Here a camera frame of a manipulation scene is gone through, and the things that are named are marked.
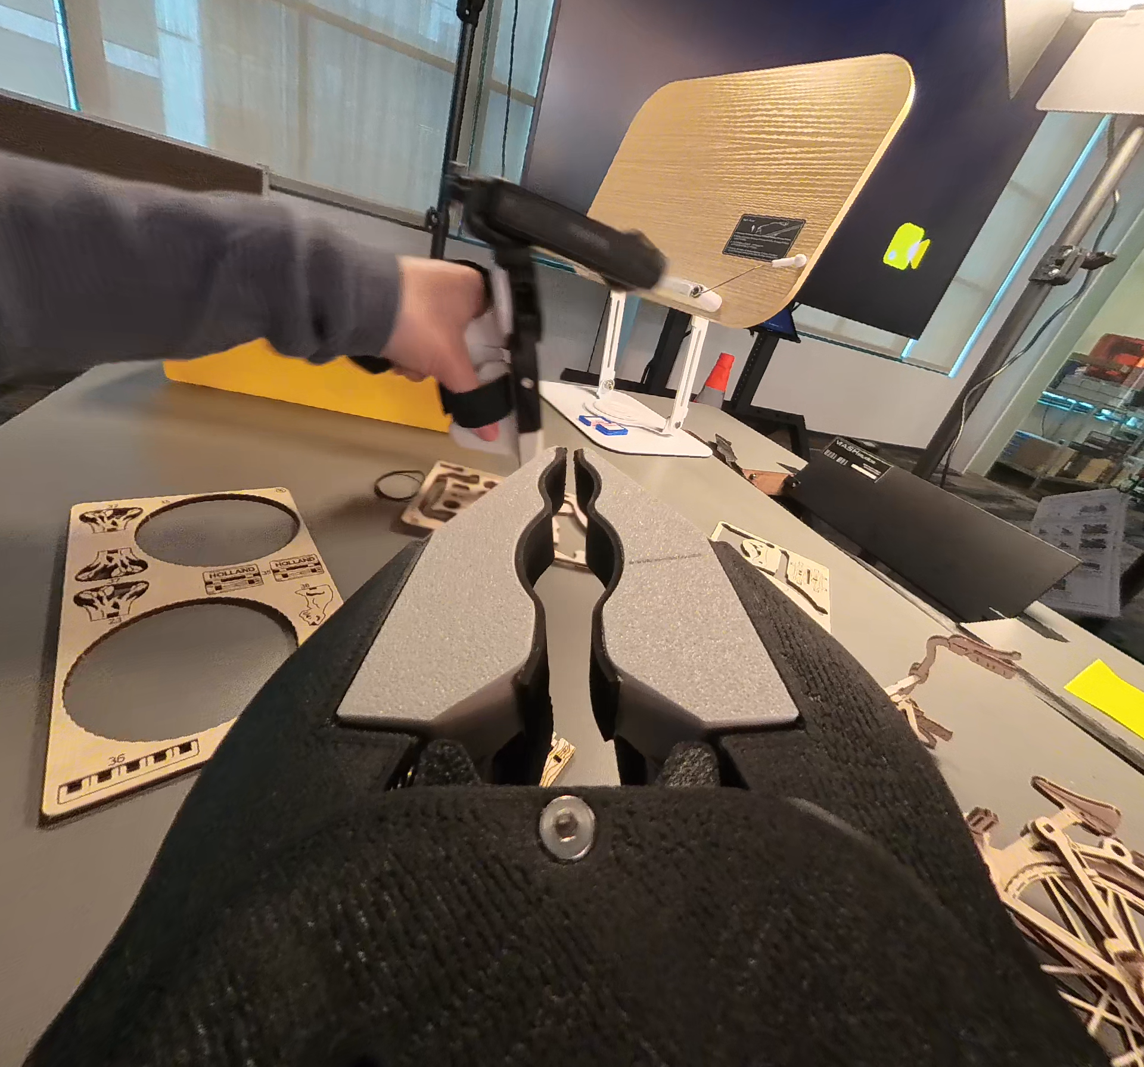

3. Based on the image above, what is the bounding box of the wooden bicycle model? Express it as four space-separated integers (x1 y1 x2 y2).
964 774 1144 1067

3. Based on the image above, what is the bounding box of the softbox light panel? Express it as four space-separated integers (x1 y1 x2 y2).
1000 0 1144 117

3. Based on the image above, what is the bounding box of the wooden laptop stand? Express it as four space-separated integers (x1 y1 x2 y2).
540 53 916 461

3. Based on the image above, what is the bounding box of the loose wooden model part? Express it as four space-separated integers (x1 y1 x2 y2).
883 634 1022 748

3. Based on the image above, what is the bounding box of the person's left forearm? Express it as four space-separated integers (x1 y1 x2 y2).
0 150 405 390

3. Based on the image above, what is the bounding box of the yellow sticky note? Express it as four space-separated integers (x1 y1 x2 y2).
1063 658 1144 735

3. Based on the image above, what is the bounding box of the brown handled tool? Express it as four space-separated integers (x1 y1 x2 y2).
714 432 798 497

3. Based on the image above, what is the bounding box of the wooden sheet with rounded cutouts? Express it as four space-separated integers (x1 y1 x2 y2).
399 460 507 534

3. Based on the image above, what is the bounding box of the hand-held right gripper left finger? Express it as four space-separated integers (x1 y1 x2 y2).
336 446 570 784

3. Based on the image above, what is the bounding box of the person's left hand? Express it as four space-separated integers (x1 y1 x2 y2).
379 257 512 443

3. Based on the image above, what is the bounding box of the yellow plastic bin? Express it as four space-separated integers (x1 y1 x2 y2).
162 338 453 434

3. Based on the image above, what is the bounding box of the large dark screen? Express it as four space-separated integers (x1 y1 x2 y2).
522 0 1075 340

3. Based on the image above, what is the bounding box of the wire storage shelf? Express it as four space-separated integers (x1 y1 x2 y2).
1026 332 1144 497

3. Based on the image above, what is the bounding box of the wooden sheet with round holes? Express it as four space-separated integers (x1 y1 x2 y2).
40 486 344 822

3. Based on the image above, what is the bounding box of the printed instruction paper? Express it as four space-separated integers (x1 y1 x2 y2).
1030 486 1133 619

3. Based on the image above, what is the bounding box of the orange traffic cone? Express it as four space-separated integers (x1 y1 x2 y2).
693 353 736 412

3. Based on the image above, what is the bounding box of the metal light stand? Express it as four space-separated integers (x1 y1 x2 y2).
910 114 1144 479

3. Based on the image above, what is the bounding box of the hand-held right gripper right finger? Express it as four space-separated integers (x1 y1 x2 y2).
571 448 800 784

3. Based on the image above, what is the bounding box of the flat black box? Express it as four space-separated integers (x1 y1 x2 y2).
789 435 1083 623

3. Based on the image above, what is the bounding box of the wooden sheet with printed label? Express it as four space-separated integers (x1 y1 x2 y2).
710 520 833 632

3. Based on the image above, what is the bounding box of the black tripod pole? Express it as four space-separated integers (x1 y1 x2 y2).
427 0 494 261

